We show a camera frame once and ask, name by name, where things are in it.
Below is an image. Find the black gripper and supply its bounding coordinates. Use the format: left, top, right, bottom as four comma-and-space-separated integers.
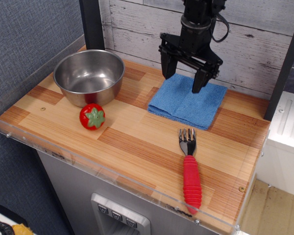
159, 22, 223, 94

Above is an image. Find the blue microfiber towel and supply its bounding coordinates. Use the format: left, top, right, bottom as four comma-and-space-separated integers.
147, 74, 227, 130

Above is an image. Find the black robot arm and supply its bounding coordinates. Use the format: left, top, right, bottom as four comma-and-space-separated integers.
159, 0, 229, 94

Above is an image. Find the stainless steel bowl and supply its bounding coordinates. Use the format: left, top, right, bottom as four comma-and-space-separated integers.
53, 49, 125, 107

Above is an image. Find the red toy strawberry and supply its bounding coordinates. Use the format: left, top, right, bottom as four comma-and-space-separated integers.
79, 103, 105, 130

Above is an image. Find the clear acrylic table guard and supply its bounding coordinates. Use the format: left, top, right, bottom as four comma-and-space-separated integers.
0, 34, 270, 235

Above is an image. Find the white plastic side unit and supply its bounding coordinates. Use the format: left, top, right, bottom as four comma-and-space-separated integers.
256, 92, 294, 195

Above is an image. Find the silver dispenser panel with buttons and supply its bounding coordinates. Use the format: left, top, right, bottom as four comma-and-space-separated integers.
91, 193, 151, 235

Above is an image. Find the grey toy fridge cabinet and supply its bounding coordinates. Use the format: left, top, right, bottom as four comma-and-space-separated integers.
38, 152, 214, 235

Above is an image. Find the yellow object bottom left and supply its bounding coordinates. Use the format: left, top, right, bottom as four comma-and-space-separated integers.
12, 224, 34, 235

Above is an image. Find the black right frame post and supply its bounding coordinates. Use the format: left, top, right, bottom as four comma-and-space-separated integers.
264, 34, 294, 121

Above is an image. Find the black frame post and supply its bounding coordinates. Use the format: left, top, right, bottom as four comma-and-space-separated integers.
79, 0, 105, 50
264, 34, 294, 121

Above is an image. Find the black left frame post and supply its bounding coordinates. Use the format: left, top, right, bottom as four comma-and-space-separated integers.
79, 0, 105, 50

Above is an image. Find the red handled metal fork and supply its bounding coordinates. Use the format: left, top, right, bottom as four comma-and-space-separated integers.
179, 129, 202, 215

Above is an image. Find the black braided cable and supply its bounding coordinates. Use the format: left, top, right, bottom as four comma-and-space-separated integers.
0, 218, 15, 235

